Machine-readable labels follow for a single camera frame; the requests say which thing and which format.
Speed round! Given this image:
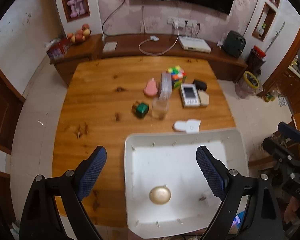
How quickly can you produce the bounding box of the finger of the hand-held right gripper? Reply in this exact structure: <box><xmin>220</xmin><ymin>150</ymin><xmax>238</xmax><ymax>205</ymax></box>
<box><xmin>277</xmin><ymin>122</ymin><xmax>300</xmax><ymax>143</ymax></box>
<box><xmin>262</xmin><ymin>137</ymin><xmax>300</xmax><ymax>178</ymax></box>

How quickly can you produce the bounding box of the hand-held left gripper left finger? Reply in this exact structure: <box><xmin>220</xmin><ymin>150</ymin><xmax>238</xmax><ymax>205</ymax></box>
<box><xmin>19</xmin><ymin>145</ymin><xmax>107</xmax><ymax>240</ymax></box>

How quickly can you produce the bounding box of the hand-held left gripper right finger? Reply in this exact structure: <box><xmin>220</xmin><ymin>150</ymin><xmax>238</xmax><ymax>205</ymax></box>
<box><xmin>196</xmin><ymin>145</ymin><xmax>283</xmax><ymax>240</ymax></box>

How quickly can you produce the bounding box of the white plastic bin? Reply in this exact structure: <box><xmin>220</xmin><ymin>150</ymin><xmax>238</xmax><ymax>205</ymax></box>
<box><xmin>124</xmin><ymin>127</ymin><xmax>249</xmax><ymax>239</ymax></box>

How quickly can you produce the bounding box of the white plastic piece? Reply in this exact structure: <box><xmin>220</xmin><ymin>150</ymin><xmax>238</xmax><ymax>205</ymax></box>
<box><xmin>172</xmin><ymin>119</ymin><xmax>202</xmax><ymax>134</ymax></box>

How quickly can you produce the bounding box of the gold round compact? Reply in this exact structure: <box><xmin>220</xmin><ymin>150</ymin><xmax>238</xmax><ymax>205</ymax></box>
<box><xmin>149</xmin><ymin>185</ymin><xmax>171</xmax><ymax>205</ymax></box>

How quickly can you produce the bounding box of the beige power adapter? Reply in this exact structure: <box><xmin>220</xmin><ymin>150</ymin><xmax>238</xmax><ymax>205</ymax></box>
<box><xmin>197</xmin><ymin>90</ymin><xmax>210</xmax><ymax>107</ymax></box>

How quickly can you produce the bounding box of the green cube box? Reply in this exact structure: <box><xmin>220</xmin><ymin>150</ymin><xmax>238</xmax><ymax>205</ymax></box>
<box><xmin>132</xmin><ymin>101</ymin><xmax>149</xmax><ymax>119</ymax></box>

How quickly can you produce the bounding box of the white handheld electronic device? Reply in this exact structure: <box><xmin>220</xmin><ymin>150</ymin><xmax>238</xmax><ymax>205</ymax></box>
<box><xmin>179</xmin><ymin>83</ymin><xmax>200</xmax><ymax>108</ymax></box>

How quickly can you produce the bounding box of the black power adapter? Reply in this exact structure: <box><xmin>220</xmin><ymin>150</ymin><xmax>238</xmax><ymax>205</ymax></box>
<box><xmin>192</xmin><ymin>79</ymin><xmax>208</xmax><ymax>92</ymax></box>

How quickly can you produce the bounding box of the clear plastic case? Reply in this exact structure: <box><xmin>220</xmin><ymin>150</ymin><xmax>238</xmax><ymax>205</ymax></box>
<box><xmin>159</xmin><ymin>72</ymin><xmax>173</xmax><ymax>99</ymax></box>

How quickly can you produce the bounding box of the pink pear-shaped toy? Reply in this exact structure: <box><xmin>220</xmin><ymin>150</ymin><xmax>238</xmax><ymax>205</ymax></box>
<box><xmin>144</xmin><ymin>78</ymin><xmax>158</xmax><ymax>97</ymax></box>

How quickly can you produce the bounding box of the multicoloured puzzle cube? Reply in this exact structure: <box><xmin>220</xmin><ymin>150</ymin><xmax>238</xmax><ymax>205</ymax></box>
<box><xmin>167</xmin><ymin>66</ymin><xmax>187</xmax><ymax>90</ymax></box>

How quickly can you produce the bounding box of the person's right hand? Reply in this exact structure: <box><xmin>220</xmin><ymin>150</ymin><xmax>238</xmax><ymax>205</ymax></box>
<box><xmin>284</xmin><ymin>196</ymin><xmax>300</xmax><ymax>224</ymax></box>

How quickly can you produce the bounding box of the yellow oil bottle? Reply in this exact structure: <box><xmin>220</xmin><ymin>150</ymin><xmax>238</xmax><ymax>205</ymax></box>
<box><xmin>264</xmin><ymin>90</ymin><xmax>278</xmax><ymax>103</ymax></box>

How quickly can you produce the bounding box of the yellow-rimmed trash bin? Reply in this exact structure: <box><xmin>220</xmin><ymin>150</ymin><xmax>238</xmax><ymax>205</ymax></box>
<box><xmin>235</xmin><ymin>71</ymin><xmax>263</xmax><ymax>99</ymax></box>

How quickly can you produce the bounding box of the red-lidded dark jar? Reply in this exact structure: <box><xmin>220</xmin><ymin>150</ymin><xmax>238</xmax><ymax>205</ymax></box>
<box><xmin>247</xmin><ymin>45</ymin><xmax>267</xmax><ymax>72</ymax></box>

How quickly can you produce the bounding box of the long grey sword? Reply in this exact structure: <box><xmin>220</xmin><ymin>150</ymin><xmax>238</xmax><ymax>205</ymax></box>
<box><xmin>265</xmin><ymin>22</ymin><xmax>286</xmax><ymax>53</ymax></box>

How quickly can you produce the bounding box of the black countertop appliance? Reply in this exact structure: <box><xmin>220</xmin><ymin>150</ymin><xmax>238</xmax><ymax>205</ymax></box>
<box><xmin>221</xmin><ymin>30</ymin><xmax>247</xmax><ymax>59</ymax></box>

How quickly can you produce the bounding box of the small wooden side cabinet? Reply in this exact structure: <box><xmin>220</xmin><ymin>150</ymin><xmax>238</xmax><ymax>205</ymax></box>
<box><xmin>49</xmin><ymin>34</ymin><xmax>104</xmax><ymax>86</ymax></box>

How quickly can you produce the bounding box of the white card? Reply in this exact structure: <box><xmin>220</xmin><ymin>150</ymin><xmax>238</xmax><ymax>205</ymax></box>
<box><xmin>102</xmin><ymin>42</ymin><xmax>117</xmax><ymax>53</ymax></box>

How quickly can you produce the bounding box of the red printed box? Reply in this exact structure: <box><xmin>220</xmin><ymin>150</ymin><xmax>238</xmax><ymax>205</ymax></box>
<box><xmin>46</xmin><ymin>39</ymin><xmax>72</xmax><ymax>60</ymax></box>

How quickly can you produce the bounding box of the white set-top box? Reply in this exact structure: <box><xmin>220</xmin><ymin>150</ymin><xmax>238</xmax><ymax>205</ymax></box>
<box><xmin>178</xmin><ymin>35</ymin><xmax>212</xmax><ymax>53</ymax></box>

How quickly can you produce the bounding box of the long wooden television cabinet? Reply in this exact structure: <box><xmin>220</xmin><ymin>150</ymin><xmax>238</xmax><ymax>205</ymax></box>
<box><xmin>96</xmin><ymin>33</ymin><xmax>248</xmax><ymax>83</ymax></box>

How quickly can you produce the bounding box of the pile of apples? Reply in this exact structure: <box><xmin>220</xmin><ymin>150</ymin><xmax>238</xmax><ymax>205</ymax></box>
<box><xmin>67</xmin><ymin>24</ymin><xmax>92</xmax><ymax>45</ymax></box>

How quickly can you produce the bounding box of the pair of pink dumbbells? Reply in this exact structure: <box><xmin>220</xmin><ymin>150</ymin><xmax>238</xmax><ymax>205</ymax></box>
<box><xmin>67</xmin><ymin>0</ymin><xmax>87</xmax><ymax>18</ymax></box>

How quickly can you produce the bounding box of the white charging cable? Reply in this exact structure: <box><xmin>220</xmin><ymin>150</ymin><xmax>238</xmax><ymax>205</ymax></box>
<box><xmin>139</xmin><ymin>27</ymin><xmax>180</xmax><ymax>55</ymax></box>

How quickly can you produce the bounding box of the white wall socket strip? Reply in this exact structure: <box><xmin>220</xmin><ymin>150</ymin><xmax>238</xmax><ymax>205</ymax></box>
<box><xmin>167</xmin><ymin>16</ymin><xmax>198</xmax><ymax>28</ymax></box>

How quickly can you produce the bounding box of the black television cable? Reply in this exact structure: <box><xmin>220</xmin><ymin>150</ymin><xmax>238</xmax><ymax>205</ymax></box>
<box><xmin>102</xmin><ymin>0</ymin><xmax>132</xmax><ymax>37</ymax></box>

